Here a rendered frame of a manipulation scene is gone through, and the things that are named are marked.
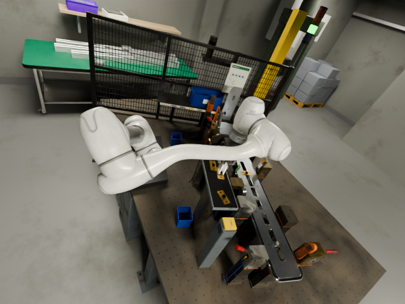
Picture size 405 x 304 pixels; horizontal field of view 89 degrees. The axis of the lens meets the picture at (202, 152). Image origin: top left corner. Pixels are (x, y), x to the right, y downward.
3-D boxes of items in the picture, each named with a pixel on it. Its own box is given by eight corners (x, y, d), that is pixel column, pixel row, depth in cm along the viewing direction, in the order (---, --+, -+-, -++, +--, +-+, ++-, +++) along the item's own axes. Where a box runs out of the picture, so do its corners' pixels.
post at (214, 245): (210, 268, 124) (237, 232, 97) (197, 269, 122) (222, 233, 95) (207, 255, 130) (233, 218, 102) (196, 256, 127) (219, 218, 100)
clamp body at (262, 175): (256, 195, 181) (276, 168, 159) (244, 195, 177) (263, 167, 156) (254, 189, 186) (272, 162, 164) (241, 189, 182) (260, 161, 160)
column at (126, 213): (126, 242, 189) (129, 199, 148) (118, 213, 207) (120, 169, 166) (158, 231, 205) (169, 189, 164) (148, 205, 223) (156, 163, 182)
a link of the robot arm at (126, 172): (153, 181, 74) (135, 148, 73) (104, 206, 70) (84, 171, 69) (152, 177, 87) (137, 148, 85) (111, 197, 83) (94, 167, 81)
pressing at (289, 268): (309, 279, 106) (311, 278, 105) (272, 283, 99) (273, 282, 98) (235, 124, 206) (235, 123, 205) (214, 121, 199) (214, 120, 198)
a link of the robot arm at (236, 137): (253, 136, 92) (248, 146, 96) (248, 125, 99) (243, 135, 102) (234, 133, 90) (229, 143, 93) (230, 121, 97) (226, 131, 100)
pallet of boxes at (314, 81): (302, 95, 692) (325, 60, 620) (321, 107, 647) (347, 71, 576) (281, 94, 632) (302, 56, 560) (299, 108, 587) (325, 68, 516)
